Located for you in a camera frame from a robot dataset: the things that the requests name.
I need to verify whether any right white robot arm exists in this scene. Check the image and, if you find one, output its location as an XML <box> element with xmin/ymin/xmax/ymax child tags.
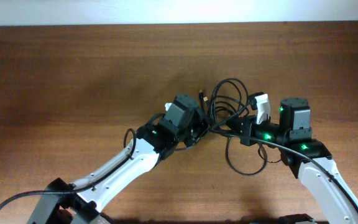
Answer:
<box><xmin>227</xmin><ymin>94</ymin><xmax>358</xmax><ymax>223</ymax></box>

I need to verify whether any thin black usb cable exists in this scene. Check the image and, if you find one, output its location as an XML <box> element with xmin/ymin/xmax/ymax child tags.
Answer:
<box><xmin>198</xmin><ymin>89</ymin><xmax>269</xmax><ymax>177</ymax></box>

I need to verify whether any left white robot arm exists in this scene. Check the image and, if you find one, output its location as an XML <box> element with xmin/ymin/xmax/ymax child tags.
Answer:
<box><xmin>28</xmin><ymin>94</ymin><xmax>208</xmax><ymax>223</ymax></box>

